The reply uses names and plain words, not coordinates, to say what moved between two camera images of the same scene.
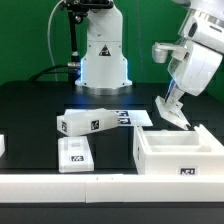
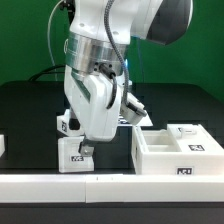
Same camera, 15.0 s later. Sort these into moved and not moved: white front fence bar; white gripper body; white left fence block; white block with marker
Moved: white gripper body
Not moved: white left fence block; white front fence bar; white block with marker
